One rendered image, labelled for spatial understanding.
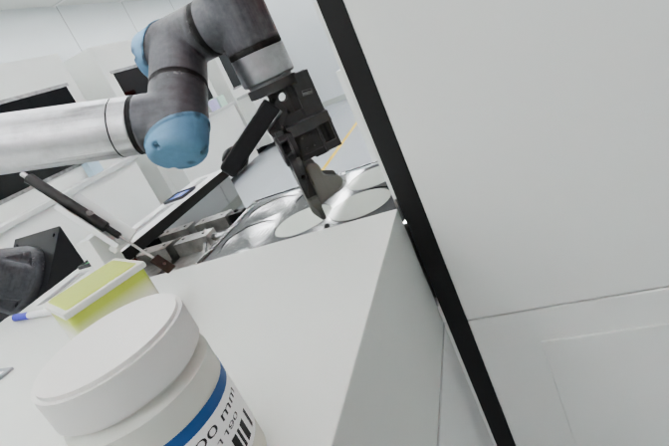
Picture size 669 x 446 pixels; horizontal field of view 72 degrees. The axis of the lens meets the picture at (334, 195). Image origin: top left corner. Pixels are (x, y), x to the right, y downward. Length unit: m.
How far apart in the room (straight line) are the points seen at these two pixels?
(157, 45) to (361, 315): 0.46
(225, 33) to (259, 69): 0.06
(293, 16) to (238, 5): 8.41
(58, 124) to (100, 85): 4.79
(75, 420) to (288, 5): 8.91
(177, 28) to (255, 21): 0.10
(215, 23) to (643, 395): 0.64
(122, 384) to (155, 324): 0.03
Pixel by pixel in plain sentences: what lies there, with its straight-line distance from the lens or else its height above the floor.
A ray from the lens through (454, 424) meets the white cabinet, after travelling 0.49.
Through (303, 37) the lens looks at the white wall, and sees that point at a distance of 9.00.
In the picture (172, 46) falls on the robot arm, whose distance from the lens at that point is 0.65.
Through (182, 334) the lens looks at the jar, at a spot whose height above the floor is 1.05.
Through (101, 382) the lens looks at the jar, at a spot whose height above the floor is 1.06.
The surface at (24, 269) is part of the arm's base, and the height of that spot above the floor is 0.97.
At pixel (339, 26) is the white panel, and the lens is 0.42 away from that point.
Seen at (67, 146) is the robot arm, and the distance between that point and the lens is 0.64.
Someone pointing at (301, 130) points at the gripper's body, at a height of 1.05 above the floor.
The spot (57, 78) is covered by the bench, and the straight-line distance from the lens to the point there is 4.95.
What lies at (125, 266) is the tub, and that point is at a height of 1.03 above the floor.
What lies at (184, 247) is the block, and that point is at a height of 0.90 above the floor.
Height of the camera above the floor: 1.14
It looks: 18 degrees down
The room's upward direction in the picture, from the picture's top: 24 degrees counter-clockwise
